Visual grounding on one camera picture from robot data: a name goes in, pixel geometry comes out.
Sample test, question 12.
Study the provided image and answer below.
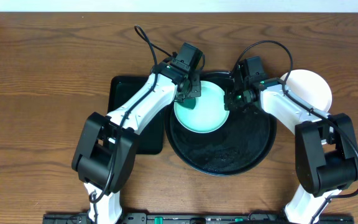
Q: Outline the green sponge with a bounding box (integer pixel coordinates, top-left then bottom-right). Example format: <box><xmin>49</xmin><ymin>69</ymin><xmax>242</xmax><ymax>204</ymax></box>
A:
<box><xmin>179</xmin><ymin>98</ymin><xmax>196</xmax><ymax>110</ymax></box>

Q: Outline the light green plate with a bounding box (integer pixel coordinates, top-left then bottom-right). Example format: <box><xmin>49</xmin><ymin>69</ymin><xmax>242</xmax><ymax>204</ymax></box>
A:
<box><xmin>173</xmin><ymin>81</ymin><xmax>229</xmax><ymax>134</ymax></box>

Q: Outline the white plate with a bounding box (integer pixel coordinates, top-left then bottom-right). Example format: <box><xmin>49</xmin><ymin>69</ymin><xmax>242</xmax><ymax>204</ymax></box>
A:
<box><xmin>286</xmin><ymin>69</ymin><xmax>333</xmax><ymax>112</ymax></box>

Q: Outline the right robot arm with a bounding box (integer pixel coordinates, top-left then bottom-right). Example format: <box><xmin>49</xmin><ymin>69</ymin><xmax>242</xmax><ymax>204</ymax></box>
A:
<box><xmin>224</xmin><ymin>78</ymin><xmax>358</xmax><ymax>223</ymax></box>

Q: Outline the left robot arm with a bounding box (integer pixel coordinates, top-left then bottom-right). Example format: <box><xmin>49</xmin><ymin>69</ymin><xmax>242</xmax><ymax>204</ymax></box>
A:
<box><xmin>71</xmin><ymin>62</ymin><xmax>201</xmax><ymax>223</ymax></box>

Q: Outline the black round tray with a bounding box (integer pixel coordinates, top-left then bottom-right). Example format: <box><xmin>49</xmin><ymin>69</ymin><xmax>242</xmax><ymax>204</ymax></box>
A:
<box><xmin>163</xmin><ymin>70</ymin><xmax>277</xmax><ymax>177</ymax></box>

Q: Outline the black rectangular tray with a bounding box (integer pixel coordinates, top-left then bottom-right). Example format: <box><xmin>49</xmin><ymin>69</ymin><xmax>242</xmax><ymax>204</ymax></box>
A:
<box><xmin>107</xmin><ymin>76</ymin><xmax>165</xmax><ymax>155</ymax></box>

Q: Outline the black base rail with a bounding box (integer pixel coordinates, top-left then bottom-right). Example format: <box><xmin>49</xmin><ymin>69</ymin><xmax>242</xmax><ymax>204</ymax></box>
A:
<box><xmin>42</xmin><ymin>211</ymin><xmax>354</xmax><ymax>224</ymax></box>

